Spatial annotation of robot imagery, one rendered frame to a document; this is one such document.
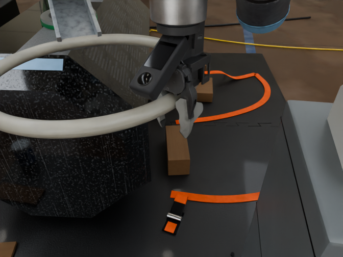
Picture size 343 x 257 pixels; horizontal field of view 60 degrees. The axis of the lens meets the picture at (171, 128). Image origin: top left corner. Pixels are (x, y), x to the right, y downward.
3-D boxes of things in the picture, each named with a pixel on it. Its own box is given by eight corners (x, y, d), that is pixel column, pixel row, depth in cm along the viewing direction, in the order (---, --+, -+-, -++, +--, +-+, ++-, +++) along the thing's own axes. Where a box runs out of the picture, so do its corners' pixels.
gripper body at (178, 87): (210, 84, 56) (215, 18, 49) (182, 102, 51) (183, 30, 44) (178, 74, 60) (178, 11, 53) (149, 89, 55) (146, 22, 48)
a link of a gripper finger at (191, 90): (200, 117, 53) (193, 70, 49) (196, 121, 52) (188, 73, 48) (180, 114, 56) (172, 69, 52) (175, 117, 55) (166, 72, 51)
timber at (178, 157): (189, 174, 167) (190, 159, 159) (168, 175, 166) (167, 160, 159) (184, 139, 190) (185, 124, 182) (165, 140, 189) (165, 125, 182)
